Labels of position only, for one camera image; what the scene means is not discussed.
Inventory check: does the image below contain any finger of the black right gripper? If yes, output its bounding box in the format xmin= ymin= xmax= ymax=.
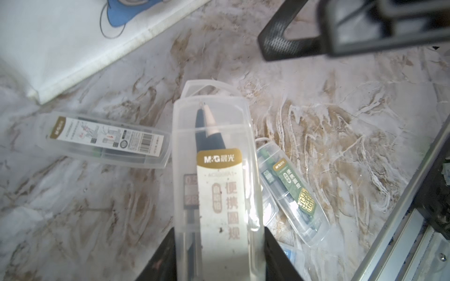
xmin=257 ymin=0 xmax=329 ymax=62
xmin=318 ymin=0 xmax=450 ymax=57

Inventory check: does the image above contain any blue compass case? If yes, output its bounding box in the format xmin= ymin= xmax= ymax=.
xmin=261 ymin=186 xmax=300 ymax=266

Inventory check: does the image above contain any white Doraemon canvas bag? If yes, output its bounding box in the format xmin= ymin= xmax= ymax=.
xmin=1 ymin=1 xmax=203 ymax=104

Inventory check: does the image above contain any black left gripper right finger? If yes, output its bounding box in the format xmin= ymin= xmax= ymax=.
xmin=264 ymin=227 xmax=304 ymax=281

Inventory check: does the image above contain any white label compass case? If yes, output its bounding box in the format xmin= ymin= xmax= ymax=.
xmin=172 ymin=80 xmax=266 ymax=281

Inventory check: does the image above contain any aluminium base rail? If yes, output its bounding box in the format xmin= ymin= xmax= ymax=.
xmin=353 ymin=121 xmax=450 ymax=281

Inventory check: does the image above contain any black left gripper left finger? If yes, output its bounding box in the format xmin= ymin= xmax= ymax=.
xmin=135 ymin=227 xmax=176 ymax=281

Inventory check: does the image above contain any green label compass case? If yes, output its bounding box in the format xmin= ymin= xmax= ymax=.
xmin=255 ymin=138 xmax=330 ymax=247

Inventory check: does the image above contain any barcode label compass case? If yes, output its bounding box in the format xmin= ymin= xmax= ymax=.
xmin=35 ymin=112 xmax=171 ymax=169

